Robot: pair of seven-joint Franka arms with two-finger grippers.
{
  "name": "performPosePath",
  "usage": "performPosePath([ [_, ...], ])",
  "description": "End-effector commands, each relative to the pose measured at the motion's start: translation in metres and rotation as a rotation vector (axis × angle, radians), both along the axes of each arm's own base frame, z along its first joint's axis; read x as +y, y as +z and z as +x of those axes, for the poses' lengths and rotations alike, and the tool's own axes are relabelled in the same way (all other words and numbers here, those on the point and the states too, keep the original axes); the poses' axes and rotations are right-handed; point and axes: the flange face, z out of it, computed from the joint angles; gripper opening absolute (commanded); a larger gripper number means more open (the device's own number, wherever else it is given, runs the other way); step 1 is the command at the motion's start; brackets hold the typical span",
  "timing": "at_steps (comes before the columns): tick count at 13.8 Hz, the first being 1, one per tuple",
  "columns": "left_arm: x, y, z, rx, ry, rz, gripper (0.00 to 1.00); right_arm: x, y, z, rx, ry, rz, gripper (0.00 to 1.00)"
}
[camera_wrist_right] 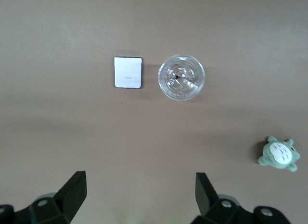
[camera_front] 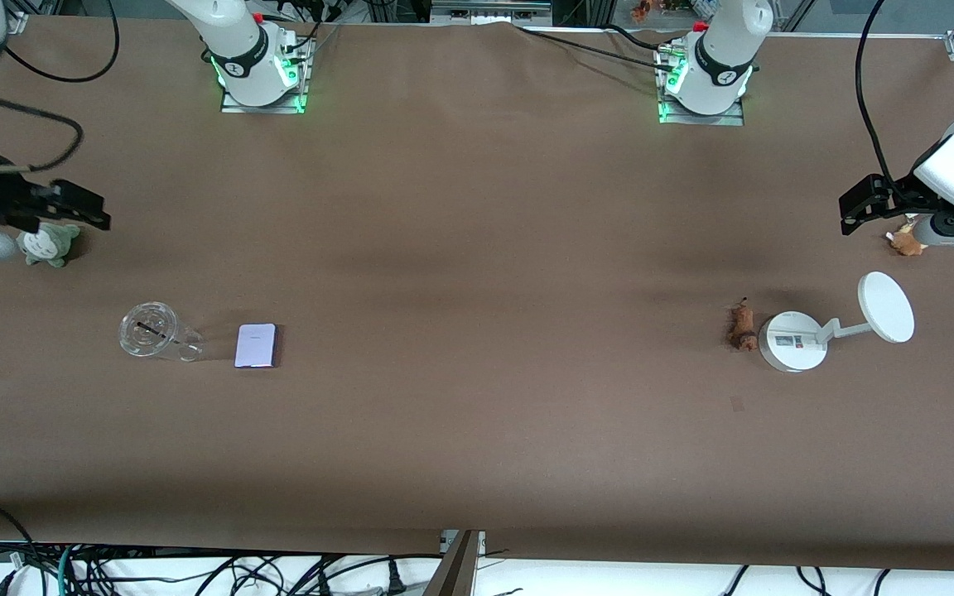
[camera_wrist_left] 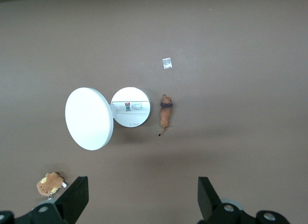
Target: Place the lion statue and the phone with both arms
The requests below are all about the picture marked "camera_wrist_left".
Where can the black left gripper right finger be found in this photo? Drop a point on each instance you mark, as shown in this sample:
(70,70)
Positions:
(209,202)

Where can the brown lion statue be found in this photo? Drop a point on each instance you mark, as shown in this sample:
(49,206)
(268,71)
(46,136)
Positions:
(165,113)

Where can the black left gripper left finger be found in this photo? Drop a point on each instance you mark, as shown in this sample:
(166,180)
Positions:
(72,200)

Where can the white round desk lamp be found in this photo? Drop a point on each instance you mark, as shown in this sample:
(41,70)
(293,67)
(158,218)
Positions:
(86,118)

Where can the brown table cover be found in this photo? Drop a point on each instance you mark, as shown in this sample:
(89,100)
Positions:
(216,113)

